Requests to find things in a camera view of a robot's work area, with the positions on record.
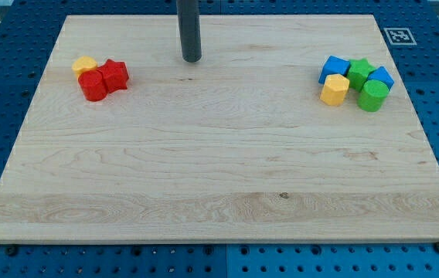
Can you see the yellow heart block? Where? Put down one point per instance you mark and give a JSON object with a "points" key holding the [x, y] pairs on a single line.
{"points": [[83, 64]]}

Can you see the blue cube block right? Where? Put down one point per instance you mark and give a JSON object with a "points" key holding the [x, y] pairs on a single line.
{"points": [[381, 74]]}

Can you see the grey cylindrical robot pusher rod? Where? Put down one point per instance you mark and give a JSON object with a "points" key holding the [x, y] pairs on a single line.
{"points": [[189, 30]]}

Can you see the white fiducial marker tag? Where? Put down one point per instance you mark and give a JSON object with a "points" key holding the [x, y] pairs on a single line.
{"points": [[398, 36]]}

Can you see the yellow hexagon block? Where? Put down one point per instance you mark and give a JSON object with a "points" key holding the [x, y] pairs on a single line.
{"points": [[334, 89]]}

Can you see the green cylinder block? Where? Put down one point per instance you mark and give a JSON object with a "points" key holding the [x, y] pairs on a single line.
{"points": [[372, 95]]}

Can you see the red cylinder block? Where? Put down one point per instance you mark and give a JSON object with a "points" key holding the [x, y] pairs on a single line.
{"points": [[92, 84]]}

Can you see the green star block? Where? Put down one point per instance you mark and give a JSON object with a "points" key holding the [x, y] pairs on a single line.
{"points": [[358, 72]]}

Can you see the blue cube block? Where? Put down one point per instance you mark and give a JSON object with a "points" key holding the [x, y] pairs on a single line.
{"points": [[334, 65], [381, 74]]}

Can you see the light wooden board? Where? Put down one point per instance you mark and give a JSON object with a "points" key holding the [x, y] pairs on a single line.
{"points": [[236, 148]]}

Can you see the blue cube block left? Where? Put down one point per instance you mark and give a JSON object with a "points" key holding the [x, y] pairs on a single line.
{"points": [[334, 65]]}

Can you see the red star block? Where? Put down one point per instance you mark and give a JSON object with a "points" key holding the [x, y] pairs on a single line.
{"points": [[115, 75]]}

